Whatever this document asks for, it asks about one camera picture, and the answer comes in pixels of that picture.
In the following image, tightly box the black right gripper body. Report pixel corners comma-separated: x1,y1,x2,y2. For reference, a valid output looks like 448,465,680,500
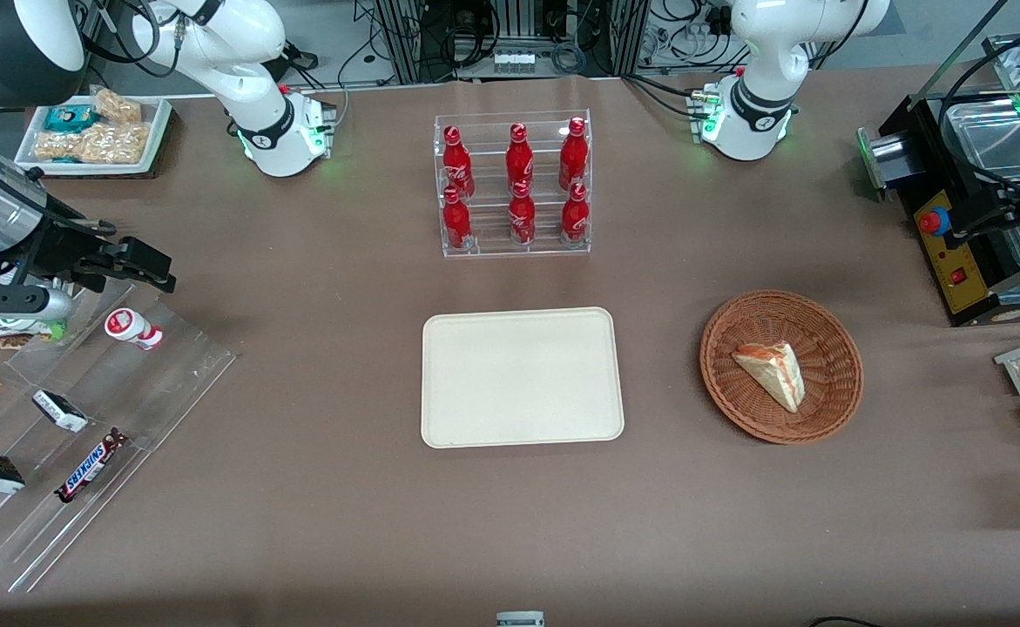
6,216,127,293

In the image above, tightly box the triangular sandwich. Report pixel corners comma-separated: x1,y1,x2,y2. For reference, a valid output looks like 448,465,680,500
731,340,807,415

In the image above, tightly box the white snack tray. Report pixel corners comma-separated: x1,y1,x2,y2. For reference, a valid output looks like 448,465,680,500
15,91,173,178

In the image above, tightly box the brown wicker basket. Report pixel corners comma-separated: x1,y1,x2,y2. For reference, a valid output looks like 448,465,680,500
699,290,865,446

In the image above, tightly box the cream plastic tray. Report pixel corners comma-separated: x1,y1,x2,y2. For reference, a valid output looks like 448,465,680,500
421,307,625,449

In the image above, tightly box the black yellow sealing machine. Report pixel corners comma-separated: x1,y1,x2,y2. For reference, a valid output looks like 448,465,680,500
856,33,1020,328

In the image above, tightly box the red white yogurt bottle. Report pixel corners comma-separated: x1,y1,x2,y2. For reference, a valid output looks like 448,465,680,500
105,307,165,352

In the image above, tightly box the clear acrylic stepped display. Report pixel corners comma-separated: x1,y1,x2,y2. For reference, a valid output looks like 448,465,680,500
0,279,239,595

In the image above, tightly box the large peanut snack bag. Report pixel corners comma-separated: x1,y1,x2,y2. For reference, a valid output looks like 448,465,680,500
33,122,152,165

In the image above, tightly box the teal snack pack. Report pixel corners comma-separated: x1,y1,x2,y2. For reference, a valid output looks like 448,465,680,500
44,104,99,133

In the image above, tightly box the small peanut snack bag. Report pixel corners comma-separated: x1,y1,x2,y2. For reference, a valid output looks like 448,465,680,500
91,88,144,125

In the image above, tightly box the snickers chocolate bar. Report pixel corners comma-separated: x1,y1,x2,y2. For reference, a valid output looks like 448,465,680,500
54,428,130,504

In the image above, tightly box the red cola bottle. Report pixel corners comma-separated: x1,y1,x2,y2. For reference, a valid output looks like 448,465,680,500
508,180,537,246
442,125,476,201
505,123,536,194
558,117,590,192
442,186,475,253
560,183,590,244

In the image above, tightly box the clear acrylic bottle rack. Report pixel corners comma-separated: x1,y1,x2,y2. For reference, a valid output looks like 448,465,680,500
433,109,593,259

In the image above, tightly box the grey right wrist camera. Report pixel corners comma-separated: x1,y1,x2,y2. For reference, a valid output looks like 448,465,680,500
0,280,76,321

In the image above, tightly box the aluminium frame rack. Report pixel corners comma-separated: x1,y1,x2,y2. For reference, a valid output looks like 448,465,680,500
375,0,650,84

